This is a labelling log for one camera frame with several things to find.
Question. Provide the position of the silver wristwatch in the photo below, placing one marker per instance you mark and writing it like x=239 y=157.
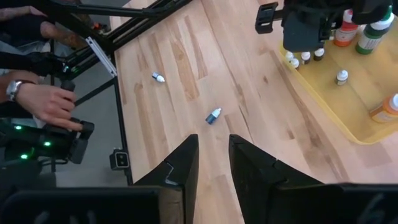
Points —
x=12 y=89

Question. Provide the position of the large green food coloring bottle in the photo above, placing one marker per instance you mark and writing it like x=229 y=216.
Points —
x=371 y=35

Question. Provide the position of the small green dropper bottle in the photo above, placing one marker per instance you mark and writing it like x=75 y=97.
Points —
x=342 y=77

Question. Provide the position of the small blue dropper bottle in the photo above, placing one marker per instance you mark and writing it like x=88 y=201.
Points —
x=214 y=115

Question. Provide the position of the large orange food coloring bottle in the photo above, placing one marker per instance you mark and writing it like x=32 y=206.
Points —
x=345 y=31

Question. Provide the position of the small black dropper bottle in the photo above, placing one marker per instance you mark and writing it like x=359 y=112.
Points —
x=318 y=53

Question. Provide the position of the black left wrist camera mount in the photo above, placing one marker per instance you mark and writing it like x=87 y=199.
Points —
x=265 y=17

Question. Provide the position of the black handheld device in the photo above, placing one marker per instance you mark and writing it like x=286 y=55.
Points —
x=46 y=141

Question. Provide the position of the small white black-label dropper bottle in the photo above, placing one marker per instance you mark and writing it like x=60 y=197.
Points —
x=289 y=56

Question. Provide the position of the yellow translucent plastic tray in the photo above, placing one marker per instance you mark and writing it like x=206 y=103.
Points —
x=357 y=93

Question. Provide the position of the large yellow food coloring bottle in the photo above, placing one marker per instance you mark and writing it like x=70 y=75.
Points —
x=385 y=110

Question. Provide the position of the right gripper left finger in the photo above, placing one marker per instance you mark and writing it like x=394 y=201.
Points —
x=180 y=186

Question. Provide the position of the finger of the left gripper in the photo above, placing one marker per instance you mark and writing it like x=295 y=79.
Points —
x=304 y=31

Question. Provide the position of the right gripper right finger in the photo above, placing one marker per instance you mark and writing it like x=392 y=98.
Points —
x=252 y=180

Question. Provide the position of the black aluminium table frame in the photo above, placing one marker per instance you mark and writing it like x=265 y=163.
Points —
x=124 y=12

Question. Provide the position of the small white-capped dropper bottle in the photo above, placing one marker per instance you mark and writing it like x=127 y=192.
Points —
x=294 y=63
x=158 y=77

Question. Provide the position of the person's hand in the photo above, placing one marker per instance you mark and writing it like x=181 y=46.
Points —
x=46 y=105

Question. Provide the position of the small dark red dropper bottle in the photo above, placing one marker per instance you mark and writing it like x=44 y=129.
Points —
x=305 y=57

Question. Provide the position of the small black camera box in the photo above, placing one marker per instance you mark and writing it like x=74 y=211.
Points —
x=119 y=159

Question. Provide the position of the person's forearm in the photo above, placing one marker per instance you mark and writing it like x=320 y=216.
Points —
x=62 y=35
x=3 y=79

